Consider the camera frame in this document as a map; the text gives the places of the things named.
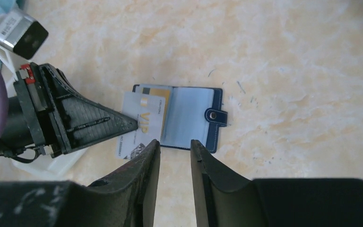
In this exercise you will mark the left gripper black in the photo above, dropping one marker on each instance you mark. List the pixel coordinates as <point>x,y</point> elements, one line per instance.
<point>48,111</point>

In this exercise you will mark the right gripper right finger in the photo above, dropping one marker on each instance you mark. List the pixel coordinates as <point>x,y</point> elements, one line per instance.
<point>224,198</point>

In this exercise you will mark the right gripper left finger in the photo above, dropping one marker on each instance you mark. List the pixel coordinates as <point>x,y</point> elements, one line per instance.
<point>124,198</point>

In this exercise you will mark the white plastic card tray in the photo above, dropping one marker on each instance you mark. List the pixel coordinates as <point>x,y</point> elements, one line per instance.
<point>48,168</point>

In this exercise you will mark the silver VIP card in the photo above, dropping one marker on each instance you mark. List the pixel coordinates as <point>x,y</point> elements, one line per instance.
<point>148,111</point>

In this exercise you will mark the navy blue card holder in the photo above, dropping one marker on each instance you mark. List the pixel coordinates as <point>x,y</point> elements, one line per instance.
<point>192,113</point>

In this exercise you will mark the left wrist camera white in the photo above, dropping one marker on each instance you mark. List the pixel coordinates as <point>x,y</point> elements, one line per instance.
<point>21,36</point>

